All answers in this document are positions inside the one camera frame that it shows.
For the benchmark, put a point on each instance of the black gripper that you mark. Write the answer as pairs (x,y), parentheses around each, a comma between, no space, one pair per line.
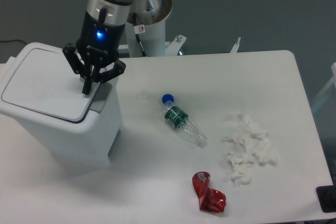
(98,45)

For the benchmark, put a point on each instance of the blue bottle cap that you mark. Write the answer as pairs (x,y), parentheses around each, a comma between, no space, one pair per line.
(167,98)

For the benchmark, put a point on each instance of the clear plastic bottle green label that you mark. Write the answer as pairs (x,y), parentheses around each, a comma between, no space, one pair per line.
(183,124)

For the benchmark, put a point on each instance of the white frame at right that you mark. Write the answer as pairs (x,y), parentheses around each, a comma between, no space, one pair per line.
(325,93)

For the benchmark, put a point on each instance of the white trash can lid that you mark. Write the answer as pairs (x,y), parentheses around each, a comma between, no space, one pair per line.
(39,81)

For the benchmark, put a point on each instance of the crumpled white tissue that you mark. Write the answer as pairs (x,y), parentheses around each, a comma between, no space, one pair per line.
(255,147)

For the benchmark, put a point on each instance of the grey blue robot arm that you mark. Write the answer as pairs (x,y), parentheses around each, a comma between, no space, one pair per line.
(112,12)

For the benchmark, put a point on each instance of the black device at edge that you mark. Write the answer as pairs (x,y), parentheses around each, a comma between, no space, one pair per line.
(326,197)

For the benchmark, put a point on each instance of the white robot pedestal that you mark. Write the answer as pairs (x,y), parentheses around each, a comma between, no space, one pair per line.
(145,31)

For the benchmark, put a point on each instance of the white trash can body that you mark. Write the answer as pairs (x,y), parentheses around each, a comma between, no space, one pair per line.
(89,142)

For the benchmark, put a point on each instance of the crushed red can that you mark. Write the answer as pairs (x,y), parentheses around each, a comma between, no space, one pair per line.
(209,199)

